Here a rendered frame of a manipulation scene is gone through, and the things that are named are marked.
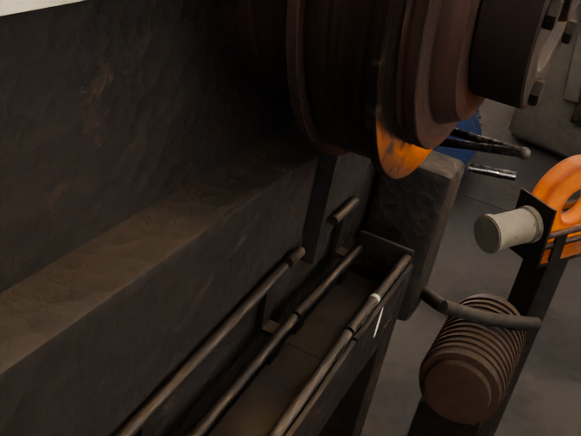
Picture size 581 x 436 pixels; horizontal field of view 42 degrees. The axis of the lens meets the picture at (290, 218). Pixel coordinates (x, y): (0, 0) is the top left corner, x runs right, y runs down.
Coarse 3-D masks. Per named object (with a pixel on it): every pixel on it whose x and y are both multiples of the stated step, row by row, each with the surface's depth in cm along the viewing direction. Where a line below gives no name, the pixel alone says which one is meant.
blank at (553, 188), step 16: (576, 160) 117; (544, 176) 118; (560, 176) 116; (576, 176) 116; (544, 192) 117; (560, 192) 117; (560, 208) 119; (576, 208) 124; (560, 224) 121; (576, 224) 123
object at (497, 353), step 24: (504, 312) 122; (456, 336) 115; (480, 336) 115; (504, 336) 117; (432, 360) 113; (456, 360) 111; (480, 360) 110; (504, 360) 113; (432, 384) 113; (456, 384) 111; (480, 384) 109; (504, 384) 111; (432, 408) 116; (456, 408) 113; (480, 408) 111; (408, 432) 123; (432, 432) 120; (456, 432) 118
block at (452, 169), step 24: (432, 168) 99; (456, 168) 101; (384, 192) 102; (408, 192) 101; (432, 192) 99; (456, 192) 104; (384, 216) 104; (408, 216) 102; (432, 216) 100; (408, 240) 103; (432, 240) 102; (432, 264) 109; (408, 288) 106; (408, 312) 108
